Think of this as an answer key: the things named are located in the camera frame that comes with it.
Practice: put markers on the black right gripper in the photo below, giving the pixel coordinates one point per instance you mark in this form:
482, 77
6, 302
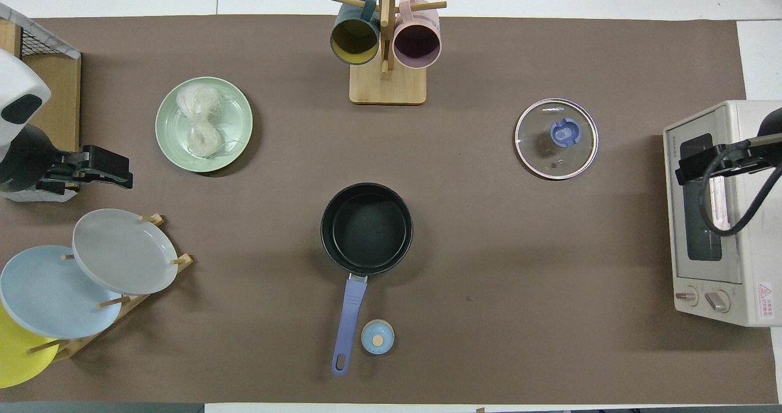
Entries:
754, 156

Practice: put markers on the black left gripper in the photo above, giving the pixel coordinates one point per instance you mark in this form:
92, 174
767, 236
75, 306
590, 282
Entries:
64, 171

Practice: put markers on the white vermicelli bundle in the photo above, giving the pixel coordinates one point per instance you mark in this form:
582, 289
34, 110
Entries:
201, 138

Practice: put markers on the glass lid with blue knob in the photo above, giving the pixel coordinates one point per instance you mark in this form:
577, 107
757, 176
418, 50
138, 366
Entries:
537, 150

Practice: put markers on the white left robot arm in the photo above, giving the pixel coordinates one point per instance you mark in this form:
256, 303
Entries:
18, 83

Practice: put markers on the grey plate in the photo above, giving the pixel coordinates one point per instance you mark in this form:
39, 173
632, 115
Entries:
122, 251

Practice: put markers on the wooden plate rack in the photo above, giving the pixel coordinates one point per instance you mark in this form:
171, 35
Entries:
131, 303

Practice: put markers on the pale green plate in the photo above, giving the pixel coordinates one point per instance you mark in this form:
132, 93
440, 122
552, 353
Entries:
235, 116

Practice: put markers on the light blue plate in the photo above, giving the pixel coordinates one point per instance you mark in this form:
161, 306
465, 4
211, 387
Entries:
49, 294

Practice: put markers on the yellow plate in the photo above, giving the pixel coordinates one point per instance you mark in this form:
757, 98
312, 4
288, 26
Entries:
15, 358

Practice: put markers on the beige toaster oven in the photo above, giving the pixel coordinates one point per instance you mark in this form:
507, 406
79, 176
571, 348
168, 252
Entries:
696, 266

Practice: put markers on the light bamboo board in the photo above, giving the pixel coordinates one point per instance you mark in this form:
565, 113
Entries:
9, 37

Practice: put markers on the brown table mat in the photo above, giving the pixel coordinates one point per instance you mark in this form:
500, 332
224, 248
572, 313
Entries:
489, 248

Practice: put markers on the teal mug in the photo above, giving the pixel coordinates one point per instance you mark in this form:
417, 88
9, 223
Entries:
354, 40

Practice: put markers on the wooden mug tree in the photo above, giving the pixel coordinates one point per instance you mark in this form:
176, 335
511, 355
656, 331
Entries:
388, 86

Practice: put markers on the pink mug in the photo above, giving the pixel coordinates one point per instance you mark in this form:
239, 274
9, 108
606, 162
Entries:
417, 43

